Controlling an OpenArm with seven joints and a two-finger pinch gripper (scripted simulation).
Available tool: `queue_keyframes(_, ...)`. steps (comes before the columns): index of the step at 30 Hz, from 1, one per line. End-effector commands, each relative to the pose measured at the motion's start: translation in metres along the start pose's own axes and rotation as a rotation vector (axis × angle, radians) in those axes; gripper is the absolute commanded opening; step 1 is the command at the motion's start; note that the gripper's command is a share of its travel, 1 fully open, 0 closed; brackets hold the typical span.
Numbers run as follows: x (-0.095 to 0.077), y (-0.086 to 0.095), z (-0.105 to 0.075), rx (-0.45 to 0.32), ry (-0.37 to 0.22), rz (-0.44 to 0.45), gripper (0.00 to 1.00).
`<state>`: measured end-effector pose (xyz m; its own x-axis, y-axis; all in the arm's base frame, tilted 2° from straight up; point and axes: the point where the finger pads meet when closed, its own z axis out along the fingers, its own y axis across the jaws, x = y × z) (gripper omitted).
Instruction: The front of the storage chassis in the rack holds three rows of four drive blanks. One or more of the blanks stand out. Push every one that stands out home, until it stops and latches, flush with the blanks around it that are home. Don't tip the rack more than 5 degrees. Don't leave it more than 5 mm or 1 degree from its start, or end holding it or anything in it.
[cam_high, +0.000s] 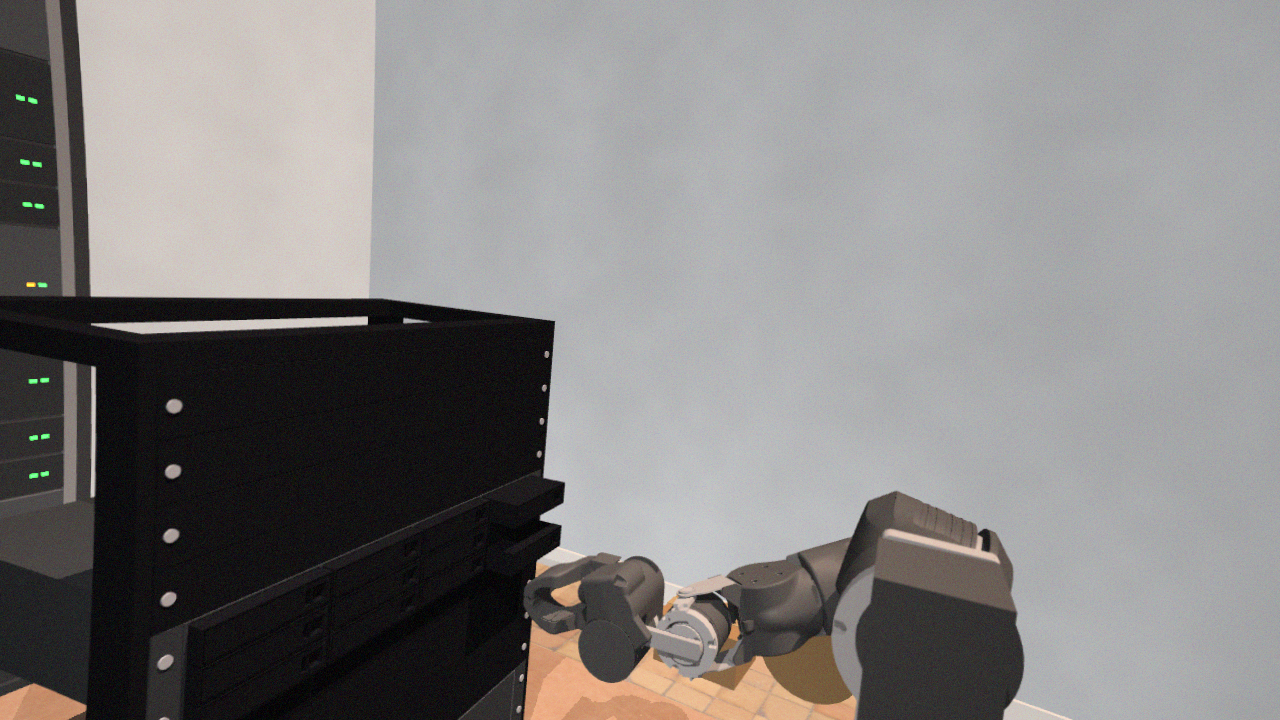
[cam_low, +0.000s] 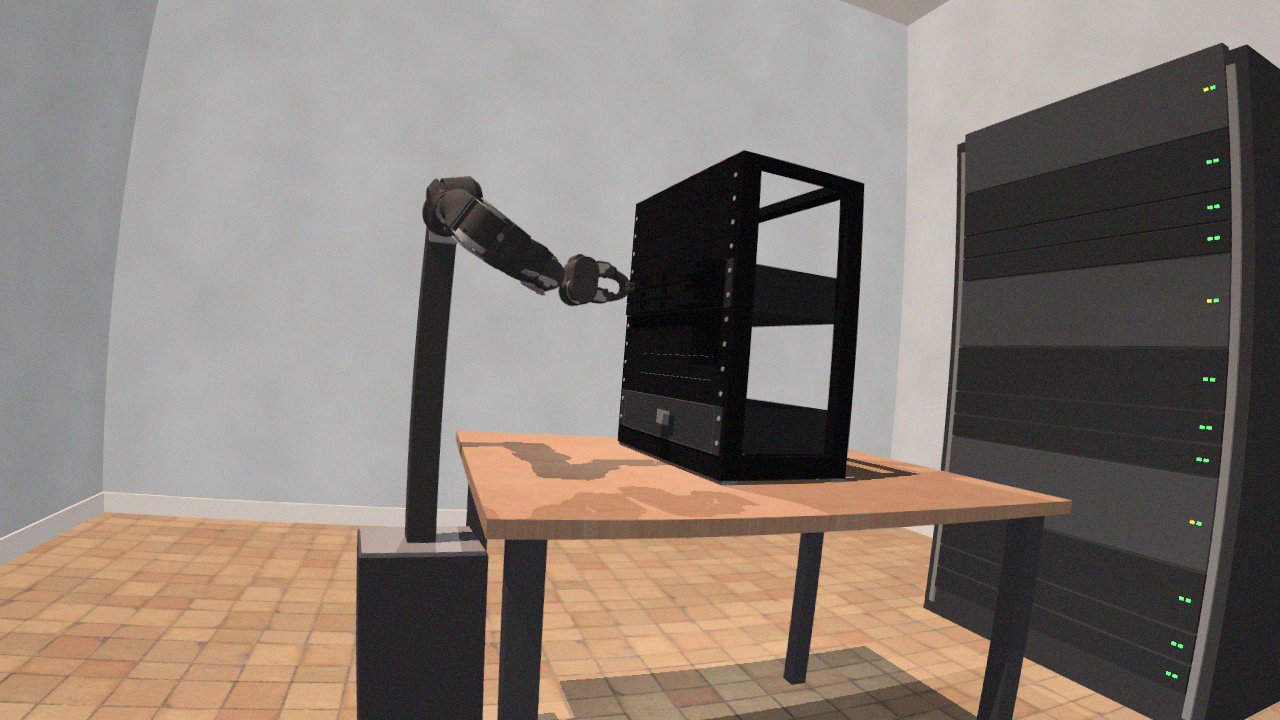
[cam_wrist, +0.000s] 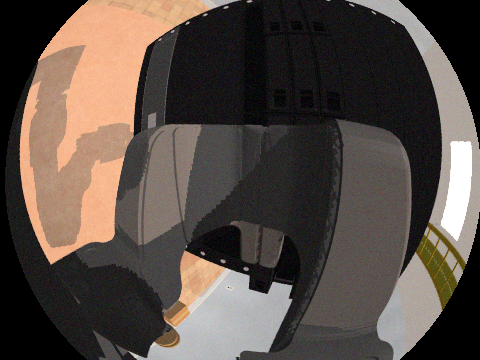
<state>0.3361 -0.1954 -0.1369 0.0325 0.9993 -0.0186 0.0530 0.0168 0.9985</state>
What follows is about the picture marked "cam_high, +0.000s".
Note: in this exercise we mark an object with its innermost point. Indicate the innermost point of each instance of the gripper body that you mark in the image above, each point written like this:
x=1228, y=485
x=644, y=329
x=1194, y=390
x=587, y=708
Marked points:
x=617, y=596

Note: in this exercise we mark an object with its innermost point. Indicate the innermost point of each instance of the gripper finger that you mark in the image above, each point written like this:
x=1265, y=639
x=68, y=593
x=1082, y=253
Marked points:
x=553, y=617
x=564, y=574

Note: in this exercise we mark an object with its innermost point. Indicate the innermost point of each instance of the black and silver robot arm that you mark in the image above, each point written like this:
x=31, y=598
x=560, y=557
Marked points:
x=780, y=605

